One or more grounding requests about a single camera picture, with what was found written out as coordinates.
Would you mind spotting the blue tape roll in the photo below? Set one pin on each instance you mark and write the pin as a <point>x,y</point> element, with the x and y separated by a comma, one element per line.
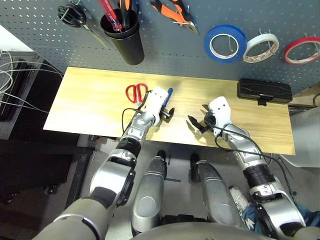
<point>208,42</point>

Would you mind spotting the dark grey pegboard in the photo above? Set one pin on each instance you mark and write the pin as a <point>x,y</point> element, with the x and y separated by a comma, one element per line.
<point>175,55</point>

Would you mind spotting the blue jeans leg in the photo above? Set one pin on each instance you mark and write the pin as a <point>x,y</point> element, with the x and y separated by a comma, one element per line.
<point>250,217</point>

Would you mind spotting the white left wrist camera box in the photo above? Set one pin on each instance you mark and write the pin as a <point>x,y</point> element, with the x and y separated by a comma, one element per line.
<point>156,102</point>

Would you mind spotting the red tape roll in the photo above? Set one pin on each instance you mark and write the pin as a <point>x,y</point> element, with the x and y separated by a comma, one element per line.
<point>290,48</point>

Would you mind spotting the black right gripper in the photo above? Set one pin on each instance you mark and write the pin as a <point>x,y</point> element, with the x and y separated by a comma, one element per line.
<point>210,122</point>

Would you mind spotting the metal double peg hook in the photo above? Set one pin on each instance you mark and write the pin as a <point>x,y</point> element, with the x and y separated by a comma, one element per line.
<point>231,45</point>
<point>271,46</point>
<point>315,47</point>

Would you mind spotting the black cup holder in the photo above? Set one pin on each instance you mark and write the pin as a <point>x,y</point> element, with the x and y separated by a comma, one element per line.
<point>130,50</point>

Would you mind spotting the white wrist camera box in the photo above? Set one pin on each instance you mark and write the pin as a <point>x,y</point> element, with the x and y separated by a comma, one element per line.
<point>220,110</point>
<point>156,102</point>

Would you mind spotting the orange black needle-nose pliers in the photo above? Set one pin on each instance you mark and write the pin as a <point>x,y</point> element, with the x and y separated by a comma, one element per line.
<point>172,13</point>

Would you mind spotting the black side cabinet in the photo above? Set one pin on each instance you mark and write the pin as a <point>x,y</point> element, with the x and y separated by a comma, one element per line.
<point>27,160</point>

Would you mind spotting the silver left robot leg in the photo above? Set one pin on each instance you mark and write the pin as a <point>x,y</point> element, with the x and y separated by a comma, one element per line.
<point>148,197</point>

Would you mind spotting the orange black screwdriver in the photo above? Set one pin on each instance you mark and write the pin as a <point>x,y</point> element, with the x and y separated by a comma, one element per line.
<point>125,3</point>

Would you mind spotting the black plastic tool case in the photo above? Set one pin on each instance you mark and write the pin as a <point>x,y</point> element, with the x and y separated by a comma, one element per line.
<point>262,91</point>

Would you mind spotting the beige robot torso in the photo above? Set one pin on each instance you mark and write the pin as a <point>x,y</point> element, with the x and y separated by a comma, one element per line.
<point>190,232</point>

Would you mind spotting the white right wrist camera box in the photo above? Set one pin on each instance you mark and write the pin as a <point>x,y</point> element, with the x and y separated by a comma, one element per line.
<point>220,110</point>

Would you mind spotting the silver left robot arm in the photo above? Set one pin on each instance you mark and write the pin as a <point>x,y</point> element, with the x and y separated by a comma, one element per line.
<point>112,175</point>

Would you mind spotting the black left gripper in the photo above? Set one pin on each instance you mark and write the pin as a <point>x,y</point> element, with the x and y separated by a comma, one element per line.
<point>165,111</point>

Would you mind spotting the white tape roll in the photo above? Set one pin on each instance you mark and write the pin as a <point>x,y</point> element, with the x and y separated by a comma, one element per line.
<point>265,37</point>

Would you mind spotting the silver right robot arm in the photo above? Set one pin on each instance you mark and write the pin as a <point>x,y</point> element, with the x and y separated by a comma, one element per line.
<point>250,152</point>

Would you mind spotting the white sneaker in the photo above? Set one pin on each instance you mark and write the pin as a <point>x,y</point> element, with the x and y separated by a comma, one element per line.
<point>238,200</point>

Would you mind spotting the silver robot leg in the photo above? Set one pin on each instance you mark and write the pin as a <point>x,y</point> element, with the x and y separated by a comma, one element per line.
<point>215,192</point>
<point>148,197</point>

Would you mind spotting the large white machine housing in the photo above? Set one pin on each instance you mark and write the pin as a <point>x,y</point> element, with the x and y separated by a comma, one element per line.
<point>307,135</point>

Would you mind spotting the silver right robot leg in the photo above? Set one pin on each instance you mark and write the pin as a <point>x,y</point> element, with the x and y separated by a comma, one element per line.
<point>215,192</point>

